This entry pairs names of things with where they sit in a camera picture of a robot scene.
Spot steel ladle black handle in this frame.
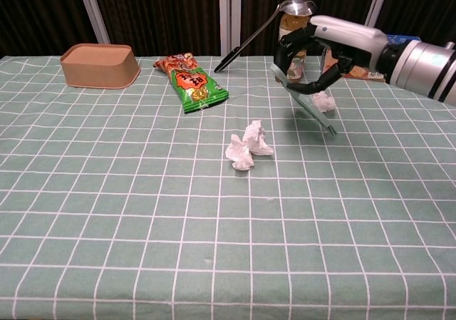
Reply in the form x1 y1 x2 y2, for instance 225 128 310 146
213 0 318 73

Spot paper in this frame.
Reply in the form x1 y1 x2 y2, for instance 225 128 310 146
224 133 255 171
242 119 275 156
311 91 336 113

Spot green orange snack bag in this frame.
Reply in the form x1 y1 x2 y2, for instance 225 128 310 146
154 52 229 115

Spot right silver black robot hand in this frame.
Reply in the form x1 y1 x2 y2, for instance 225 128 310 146
273 15 389 95

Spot glass jar yellow contents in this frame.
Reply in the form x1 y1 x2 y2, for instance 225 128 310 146
279 11 311 83

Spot white double partition frame post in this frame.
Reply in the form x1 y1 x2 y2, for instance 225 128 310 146
218 0 243 56

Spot blue cracker box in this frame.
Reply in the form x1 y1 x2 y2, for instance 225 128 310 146
320 33 423 83

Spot green checked tablecloth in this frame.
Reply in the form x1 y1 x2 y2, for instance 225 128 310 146
0 54 456 320

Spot brown paper food box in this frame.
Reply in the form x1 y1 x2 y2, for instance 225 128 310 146
59 43 142 91

